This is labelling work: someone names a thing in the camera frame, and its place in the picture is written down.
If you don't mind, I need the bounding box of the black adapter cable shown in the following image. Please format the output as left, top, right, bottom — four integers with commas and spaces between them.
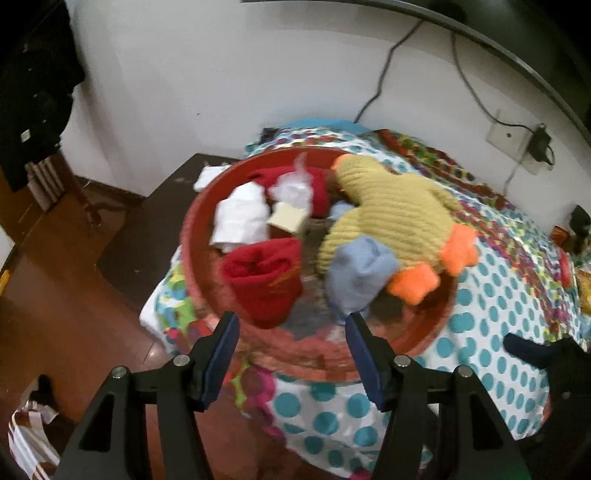
501, 159, 525, 197

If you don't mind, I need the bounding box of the pile of snack packets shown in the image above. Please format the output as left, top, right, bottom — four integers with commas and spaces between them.
551, 224, 591, 319

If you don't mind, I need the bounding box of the black television power cable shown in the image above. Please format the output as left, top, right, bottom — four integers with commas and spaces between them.
355, 18, 423, 125

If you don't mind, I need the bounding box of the round red tray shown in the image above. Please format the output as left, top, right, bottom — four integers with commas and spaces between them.
179, 147, 459, 383

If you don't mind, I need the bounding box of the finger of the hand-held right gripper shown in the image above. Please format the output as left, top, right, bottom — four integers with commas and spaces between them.
502, 332, 558, 370

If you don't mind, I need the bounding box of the beige notepad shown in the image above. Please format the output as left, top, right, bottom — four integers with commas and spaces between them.
266, 202, 308, 237

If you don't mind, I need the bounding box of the black hanging clothing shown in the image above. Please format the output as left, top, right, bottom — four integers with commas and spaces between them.
0, 0, 86, 192

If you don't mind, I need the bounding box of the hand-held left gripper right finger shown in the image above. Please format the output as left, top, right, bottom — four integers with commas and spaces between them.
345, 312, 527, 480

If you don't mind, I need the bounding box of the white plastic wrapper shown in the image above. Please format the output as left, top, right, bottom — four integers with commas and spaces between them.
270, 153, 315, 209

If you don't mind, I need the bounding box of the white sock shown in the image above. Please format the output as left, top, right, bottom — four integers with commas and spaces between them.
209, 181, 271, 254

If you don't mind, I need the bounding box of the blue cloth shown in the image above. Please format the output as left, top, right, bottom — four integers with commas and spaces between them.
291, 117, 365, 134

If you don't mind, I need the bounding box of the polka dot blanket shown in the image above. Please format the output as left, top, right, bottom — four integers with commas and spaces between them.
139, 122, 591, 480

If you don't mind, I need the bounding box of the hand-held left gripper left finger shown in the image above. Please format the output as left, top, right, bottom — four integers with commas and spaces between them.
54, 311, 241, 480

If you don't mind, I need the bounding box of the beige wall outlet plate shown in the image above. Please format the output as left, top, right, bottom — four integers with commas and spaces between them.
486, 109, 548, 175

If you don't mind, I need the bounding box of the white cloth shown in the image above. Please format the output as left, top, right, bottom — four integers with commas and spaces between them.
193, 165, 225, 193

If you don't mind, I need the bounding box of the wooden slatted rack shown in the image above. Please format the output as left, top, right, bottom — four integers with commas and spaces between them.
25, 154, 65, 213

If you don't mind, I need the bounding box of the white striped bag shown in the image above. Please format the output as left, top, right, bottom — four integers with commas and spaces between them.
8, 394, 62, 480

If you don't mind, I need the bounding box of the dark wooden side table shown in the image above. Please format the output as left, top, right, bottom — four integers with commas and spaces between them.
96, 153, 241, 315

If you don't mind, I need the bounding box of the black television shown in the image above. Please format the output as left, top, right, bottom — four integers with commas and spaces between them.
240, 0, 591, 148

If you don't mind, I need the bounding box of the yellow crochet duck toy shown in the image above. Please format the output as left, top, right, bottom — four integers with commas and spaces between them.
316, 154, 478, 306

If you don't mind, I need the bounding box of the black power adapter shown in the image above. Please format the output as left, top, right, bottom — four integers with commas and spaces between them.
527, 123, 553, 163

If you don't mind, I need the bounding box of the red sock gold print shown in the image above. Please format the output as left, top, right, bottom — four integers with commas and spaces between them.
222, 237, 304, 329

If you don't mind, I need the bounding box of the thin black cable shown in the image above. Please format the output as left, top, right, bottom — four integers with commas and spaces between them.
450, 32, 539, 132

